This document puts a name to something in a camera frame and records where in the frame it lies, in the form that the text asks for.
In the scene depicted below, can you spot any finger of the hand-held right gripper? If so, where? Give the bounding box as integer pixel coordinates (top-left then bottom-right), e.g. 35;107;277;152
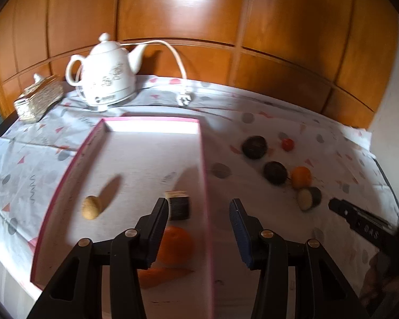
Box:
329;198;397;250

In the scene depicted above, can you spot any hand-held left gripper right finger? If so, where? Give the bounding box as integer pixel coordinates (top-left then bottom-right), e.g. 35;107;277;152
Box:
229;198;369;319

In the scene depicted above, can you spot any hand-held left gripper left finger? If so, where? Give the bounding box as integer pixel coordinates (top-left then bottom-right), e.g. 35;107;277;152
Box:
27;198;170;319

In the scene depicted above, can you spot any cut eggplant piece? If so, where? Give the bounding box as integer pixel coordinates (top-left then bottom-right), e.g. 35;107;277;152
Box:
297;187;322;212
164;190;191;221

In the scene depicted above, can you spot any pink rimmed white tray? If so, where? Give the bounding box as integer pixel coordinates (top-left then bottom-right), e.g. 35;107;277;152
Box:
31;116;216;319

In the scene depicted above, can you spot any large orange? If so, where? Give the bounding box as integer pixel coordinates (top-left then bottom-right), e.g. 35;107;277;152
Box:
157;226;193;266

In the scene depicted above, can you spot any orange carrot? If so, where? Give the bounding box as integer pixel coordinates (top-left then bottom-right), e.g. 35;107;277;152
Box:
138;266;195;289

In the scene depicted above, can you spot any dark purple round fruit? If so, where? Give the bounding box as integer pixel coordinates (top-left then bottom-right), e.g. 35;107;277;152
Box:
264;161;289;185
242;135;269;160

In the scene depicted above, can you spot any small orange tangerine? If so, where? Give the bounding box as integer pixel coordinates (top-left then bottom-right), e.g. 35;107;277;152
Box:
291;167;312;190

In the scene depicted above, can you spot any potato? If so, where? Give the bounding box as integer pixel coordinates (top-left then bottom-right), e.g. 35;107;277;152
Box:
82;195;102;220

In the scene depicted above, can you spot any patterned white tablecloth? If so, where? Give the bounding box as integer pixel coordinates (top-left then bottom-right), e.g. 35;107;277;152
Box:
0;73;399;319

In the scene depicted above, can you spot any white ceramic electric kettle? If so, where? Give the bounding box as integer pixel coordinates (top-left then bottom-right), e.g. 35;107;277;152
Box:
65;32;147;111

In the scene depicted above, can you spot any gold ornate tissue box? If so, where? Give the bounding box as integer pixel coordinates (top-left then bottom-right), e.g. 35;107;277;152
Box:
14;73;65;124

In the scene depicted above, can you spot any white power cable with plug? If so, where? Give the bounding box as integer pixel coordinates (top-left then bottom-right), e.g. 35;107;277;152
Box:
121;40;194;107

